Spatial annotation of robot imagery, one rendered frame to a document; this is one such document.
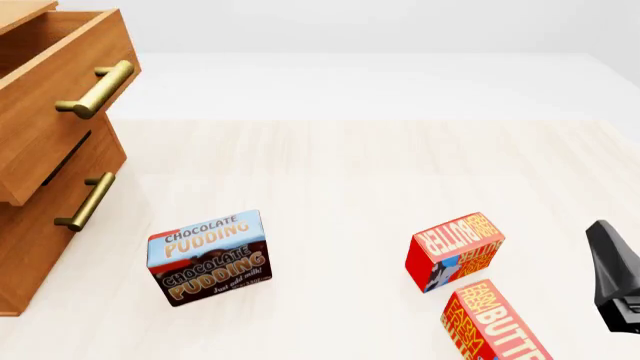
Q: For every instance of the wooden cabinet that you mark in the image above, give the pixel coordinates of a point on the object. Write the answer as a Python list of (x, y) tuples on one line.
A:
[(20, 262)]

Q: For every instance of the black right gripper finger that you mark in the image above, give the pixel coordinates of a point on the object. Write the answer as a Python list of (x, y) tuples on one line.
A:
[(612, 258)]

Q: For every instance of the chocolate pudding box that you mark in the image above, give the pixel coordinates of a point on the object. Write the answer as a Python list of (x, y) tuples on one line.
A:
[(210, 258)]

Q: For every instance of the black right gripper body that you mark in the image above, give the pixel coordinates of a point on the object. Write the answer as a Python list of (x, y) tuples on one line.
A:
[(622, 313)]

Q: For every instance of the red butter box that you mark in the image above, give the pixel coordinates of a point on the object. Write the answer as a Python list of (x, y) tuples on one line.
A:
[(452, 251), (492, 326)]

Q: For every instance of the open wooden drawer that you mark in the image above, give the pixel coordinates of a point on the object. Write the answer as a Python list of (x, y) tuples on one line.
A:
[(45, 112)]

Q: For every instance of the closed wooden drawer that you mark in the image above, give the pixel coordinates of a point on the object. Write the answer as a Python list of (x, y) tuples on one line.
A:
[(45, 225)]

